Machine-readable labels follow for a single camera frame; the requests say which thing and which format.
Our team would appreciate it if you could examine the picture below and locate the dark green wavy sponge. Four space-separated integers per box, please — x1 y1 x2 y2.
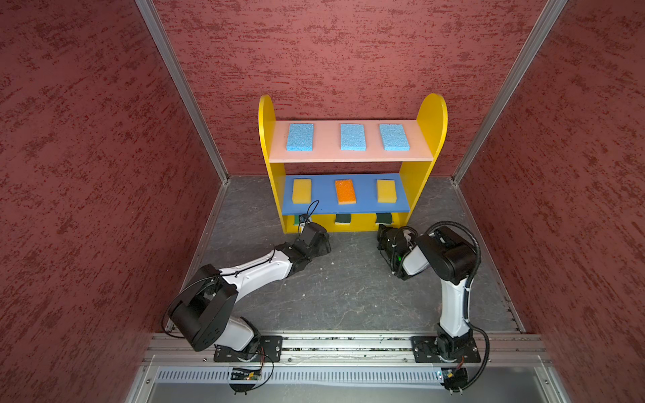
376 213 393 226
334 214 352 225

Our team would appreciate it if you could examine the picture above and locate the yellow sponge back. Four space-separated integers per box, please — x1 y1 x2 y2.
377 179 398 204

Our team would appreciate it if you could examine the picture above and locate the yellow sponge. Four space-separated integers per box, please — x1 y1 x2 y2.
292 178 312 205
377 179 398 204

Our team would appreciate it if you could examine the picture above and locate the yellow sponge front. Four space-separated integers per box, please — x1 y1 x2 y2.
292 178 312 205

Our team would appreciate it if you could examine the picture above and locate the orange sponge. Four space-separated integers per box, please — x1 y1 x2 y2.
334 179 357 205

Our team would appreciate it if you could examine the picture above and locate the blue sponge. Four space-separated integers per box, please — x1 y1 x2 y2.
379 124 410 152
340 124 366 151
287 124 314 152

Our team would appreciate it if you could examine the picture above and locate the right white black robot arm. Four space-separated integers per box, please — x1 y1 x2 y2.
377 221 481 363

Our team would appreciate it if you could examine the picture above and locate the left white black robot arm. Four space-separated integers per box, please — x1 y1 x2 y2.
166 223 331 361

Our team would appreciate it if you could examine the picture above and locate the yellow shelf with coloured boards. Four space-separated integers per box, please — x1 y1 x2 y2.
258 93 448 233

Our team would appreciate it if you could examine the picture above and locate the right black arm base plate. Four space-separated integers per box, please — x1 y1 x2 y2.
411 334 481 365

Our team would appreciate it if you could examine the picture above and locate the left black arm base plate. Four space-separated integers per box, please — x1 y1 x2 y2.
213 336 284 364

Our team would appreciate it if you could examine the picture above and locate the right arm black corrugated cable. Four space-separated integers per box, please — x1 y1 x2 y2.
390 220 491 391

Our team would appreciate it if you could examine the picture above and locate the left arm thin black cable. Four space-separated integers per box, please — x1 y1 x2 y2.
160 199 322 339

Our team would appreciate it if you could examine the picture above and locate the aluminium rail frame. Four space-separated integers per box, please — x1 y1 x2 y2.
126 332 569 402

